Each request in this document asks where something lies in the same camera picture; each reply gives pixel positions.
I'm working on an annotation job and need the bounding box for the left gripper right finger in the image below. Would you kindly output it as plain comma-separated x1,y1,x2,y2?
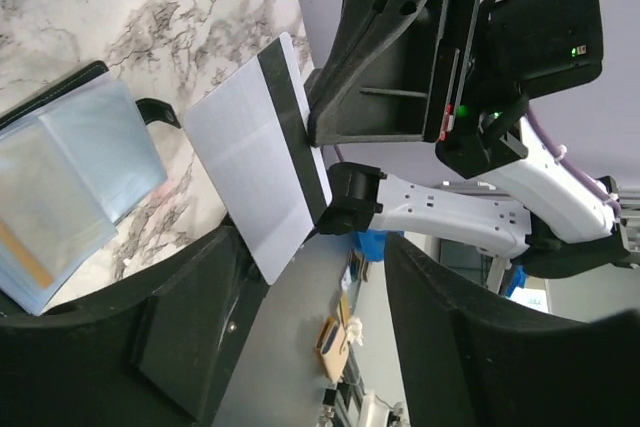
384,234,639,426

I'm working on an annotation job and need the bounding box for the black leather card holder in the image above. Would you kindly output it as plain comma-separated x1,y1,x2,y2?
1,61,181,316

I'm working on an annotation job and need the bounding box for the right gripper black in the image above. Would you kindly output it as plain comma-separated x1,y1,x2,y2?
307,0,604,178

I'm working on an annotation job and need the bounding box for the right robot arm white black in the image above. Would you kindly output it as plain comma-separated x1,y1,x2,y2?
306,0,639,279

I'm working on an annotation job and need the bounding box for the white card black stripe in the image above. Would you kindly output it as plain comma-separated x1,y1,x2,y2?
183,33,332,285

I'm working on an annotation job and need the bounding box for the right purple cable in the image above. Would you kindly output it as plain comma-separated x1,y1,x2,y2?
527,106,624,213

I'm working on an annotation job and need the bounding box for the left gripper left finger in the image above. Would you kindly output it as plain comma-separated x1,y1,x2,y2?
1,225,265,426

